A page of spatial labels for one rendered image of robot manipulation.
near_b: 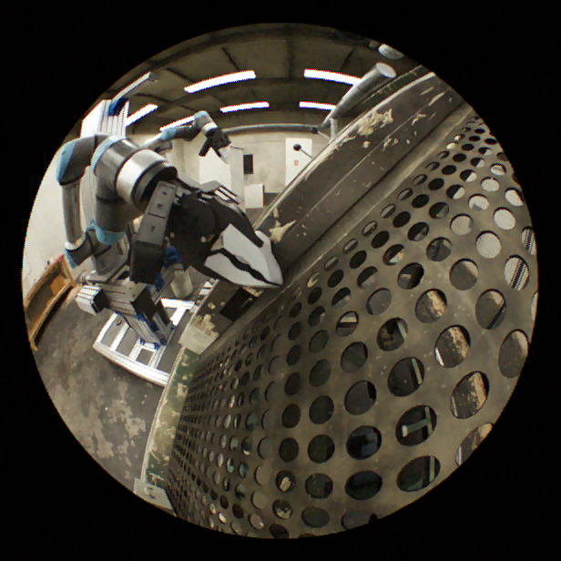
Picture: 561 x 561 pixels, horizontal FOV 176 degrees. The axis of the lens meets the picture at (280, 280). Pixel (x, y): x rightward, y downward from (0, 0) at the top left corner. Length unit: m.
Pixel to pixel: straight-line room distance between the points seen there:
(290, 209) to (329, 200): 0.05
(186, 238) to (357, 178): 0.21
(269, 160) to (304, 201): 8.69
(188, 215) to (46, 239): 5.41
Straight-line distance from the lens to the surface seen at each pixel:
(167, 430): 0.50
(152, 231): 0.15
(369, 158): 0.24
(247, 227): 0.18
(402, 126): 0.28
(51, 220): 5.63
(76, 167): 0.66
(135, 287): 0.86
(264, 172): 8.94
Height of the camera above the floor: 1.32
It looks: 36 degrees down
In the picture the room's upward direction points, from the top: straight up
